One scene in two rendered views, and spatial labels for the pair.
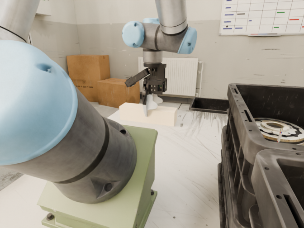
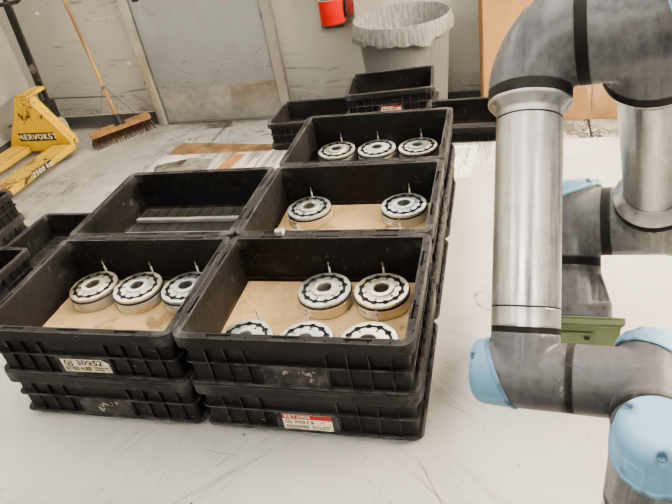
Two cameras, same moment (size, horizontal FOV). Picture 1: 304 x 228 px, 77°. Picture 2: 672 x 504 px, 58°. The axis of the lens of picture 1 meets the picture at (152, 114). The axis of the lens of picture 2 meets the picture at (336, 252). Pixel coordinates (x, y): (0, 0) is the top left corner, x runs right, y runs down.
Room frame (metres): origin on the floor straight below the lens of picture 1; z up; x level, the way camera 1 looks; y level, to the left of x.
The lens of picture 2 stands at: (1.09, -0.23, 1.54)
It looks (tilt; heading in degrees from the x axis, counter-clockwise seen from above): 34 degrees down; 182
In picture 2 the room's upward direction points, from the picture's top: 11 degrees counter-clockwise
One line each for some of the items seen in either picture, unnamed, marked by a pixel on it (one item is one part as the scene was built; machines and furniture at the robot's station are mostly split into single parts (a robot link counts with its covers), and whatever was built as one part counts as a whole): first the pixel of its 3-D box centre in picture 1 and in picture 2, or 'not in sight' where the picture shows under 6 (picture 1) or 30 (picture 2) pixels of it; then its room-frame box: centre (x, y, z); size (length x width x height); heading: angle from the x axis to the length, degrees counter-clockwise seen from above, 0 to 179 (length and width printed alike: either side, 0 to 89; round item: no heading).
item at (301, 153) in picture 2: not in sight; (371, 157); (-0.34, -0.16, 0.87); 0.40 x 0.30 x 0.11; 74
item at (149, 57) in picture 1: (153, 57); not in sight; (0.76, 0.00, 0.96); 0.08 x 0.08 x 0.05
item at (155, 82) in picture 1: (154, 78); not in sight; (0.75, -0.01, 0.88); 0.09 x 0.08 x 0.12; 72
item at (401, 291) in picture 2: not in sight; (381, 290); (0.21, -0.20, 0.86); 0.10 x 0.10 x 0.01
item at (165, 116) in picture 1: (148, 113); not in sight; (0.76, 0.02, 0.73); 0.24 x 0.06 x 0.06; 72
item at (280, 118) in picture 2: not in sight; (319, 141); (-1.78, -0.33, 0.31); 0.40 x 0.30 x 0.34; 72
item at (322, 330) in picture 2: not in sight; (304, 342); (0.31, -0.35, 0.86); 0.10 x 0.10 x 0.01
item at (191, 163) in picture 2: not in sight; (178, 169); (-0.84, -0.79, 0.71); 0.22 x 0.19 x 0.01; 72
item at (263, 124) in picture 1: (274, 125); (367, 341); (0.34, -0.24, 0.86); 0.05 x 0.05 x 0.01
